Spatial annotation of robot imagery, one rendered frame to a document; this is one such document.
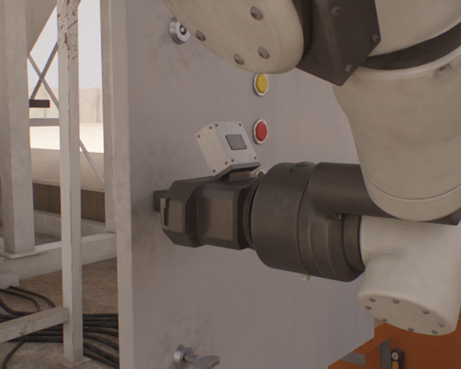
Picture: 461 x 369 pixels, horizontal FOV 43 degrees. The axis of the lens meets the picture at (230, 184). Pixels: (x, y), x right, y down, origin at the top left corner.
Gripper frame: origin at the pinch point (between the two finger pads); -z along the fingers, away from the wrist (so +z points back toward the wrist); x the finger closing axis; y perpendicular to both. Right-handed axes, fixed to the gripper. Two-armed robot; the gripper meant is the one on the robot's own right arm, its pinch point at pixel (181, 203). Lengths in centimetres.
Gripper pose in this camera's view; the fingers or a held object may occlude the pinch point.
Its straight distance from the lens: 54.9
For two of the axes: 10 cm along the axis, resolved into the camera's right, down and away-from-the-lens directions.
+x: -6.1, 1.0, -7.9
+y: 0.0, 9.9, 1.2
